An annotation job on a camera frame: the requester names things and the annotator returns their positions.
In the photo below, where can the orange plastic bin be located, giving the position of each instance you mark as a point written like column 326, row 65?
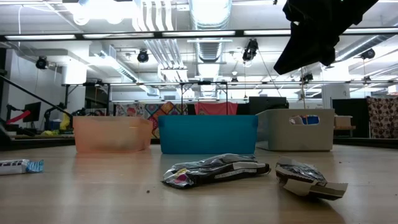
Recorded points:
column 112, row 133

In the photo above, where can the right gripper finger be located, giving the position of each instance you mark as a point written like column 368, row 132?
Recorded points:
column 330, row 53
column 298, row 53

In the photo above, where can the black panel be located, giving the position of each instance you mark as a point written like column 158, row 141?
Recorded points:
column 357, row 107

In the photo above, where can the black ceiling spotlight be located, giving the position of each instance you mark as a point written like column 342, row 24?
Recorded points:
column 249, row 51
column 42, row 63
column 143, row 56
column 368, row 53
column 308, row 77

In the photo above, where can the silver ventilation duct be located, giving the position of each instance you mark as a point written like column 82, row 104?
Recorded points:
column 210, row 18

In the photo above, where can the black monitor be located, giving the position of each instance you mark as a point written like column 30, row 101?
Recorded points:
column 32, row 111

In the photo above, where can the black slanted bar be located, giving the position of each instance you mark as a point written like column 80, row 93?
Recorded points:
column 37, row 97

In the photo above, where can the blue plastic bin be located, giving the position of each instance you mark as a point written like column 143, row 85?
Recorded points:
column 208, row 133

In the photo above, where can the black beam with light strips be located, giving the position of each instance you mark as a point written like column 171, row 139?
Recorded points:
column 239, row 33

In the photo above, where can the brown Hershey's candy bar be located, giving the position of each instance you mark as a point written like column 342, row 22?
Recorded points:
column 304, row 180
column 217, row 171

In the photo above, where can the white column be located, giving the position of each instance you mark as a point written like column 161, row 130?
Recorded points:
column 335, row 93

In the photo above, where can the colourful patchwork quilt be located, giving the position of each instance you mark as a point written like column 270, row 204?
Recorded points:
column 168, row 109

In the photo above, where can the red cloth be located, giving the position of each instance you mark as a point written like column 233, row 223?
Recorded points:
column 216, row 109

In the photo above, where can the floral patterned cloth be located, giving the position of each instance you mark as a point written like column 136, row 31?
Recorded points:
column 382, row 116

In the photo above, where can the white blue Hershey's bar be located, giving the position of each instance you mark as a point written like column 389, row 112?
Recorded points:
column 18, row 167

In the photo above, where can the black aluminium table frame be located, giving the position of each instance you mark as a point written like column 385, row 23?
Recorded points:
column 37, row 143

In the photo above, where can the grey plastic bin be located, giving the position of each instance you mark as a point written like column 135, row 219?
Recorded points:
column 280, row 133

